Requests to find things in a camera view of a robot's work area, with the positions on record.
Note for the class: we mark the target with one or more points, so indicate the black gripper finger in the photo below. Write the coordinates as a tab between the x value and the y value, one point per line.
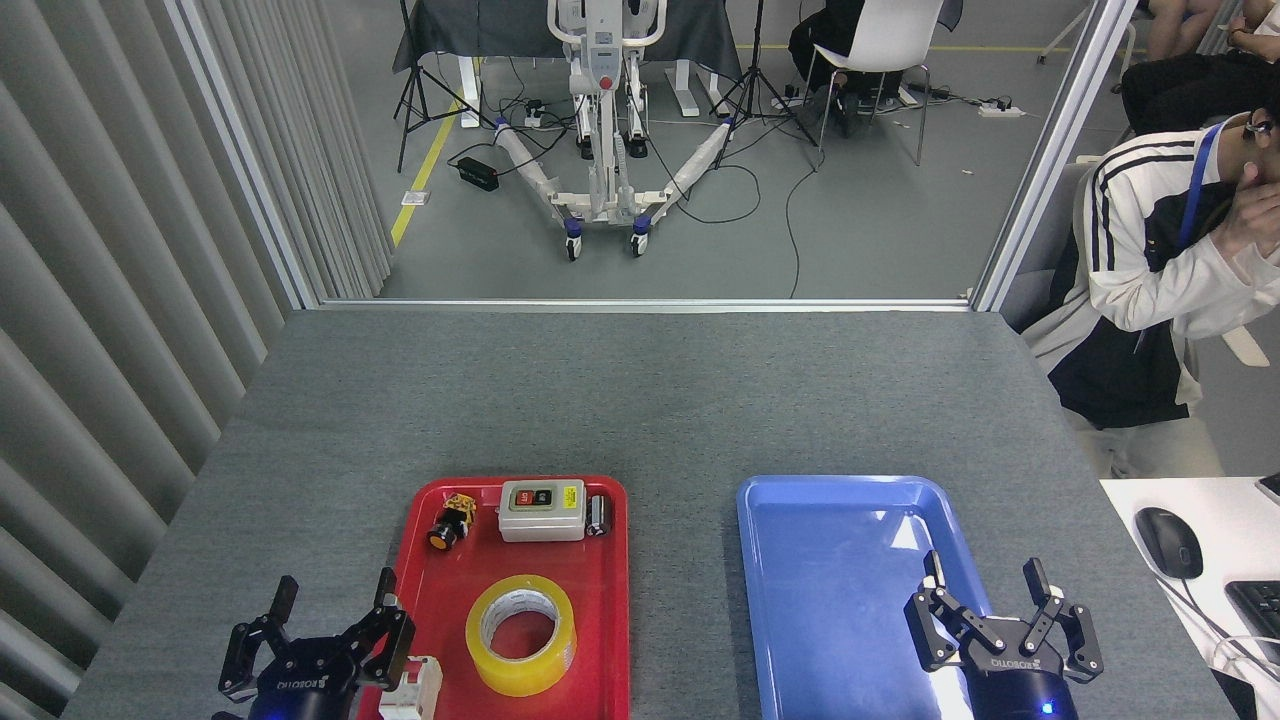
392	645
935	625
240	660
1078	640

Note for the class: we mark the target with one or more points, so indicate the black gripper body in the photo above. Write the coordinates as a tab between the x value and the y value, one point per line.
1020	690
300	685

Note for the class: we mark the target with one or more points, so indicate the yellow tape roll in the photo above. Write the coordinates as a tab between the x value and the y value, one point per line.
520	680

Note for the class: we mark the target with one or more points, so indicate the person's hand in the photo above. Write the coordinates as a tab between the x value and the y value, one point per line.
1260	205

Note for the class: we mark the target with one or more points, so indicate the white red block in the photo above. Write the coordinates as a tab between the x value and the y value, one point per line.
420	690

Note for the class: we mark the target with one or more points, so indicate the blue plastic tray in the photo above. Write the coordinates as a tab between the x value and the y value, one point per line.
830	600

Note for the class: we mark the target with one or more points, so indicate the yellow push button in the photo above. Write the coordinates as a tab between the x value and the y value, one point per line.
448	528

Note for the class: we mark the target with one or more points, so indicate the black computer mouse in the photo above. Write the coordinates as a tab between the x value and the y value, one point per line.
1168	540

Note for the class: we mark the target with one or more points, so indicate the black keyboard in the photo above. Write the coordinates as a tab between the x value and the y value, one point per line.
1262	615

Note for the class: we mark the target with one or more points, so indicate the white desk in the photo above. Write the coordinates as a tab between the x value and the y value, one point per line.
1230	530

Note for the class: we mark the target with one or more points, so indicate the red plastic tray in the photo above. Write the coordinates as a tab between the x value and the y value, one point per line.
600	620

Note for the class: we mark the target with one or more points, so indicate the small black silver cylinder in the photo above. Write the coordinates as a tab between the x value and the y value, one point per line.
598	516

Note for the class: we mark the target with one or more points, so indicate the black flat device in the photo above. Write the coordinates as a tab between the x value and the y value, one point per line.
1270	487

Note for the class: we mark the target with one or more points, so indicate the grey office chair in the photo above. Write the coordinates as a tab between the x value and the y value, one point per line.
1045	250

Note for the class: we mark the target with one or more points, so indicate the black power adapter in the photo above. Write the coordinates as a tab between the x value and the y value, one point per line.
478	174

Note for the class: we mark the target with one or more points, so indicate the white power strip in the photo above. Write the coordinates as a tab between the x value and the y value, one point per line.
1000	110

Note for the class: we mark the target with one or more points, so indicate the white stand on wheels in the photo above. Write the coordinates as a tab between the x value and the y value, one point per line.
603	150

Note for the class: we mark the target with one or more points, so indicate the black tripod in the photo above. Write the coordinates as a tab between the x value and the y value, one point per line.
755	80
412	90

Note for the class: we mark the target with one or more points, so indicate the white chair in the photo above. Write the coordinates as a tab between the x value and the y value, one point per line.
885	35

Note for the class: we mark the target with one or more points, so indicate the seated person in black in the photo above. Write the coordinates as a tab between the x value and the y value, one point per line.
825	40

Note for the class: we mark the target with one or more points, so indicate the table with black cloth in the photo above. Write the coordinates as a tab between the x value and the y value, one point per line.
500	30

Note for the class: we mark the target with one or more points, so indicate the white switch box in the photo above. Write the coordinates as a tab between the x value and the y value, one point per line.
540	518

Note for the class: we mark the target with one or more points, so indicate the silver rail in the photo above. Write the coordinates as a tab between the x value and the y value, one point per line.
640	304

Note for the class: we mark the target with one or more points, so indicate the silver post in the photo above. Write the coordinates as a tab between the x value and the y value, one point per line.
245	160
1050	160

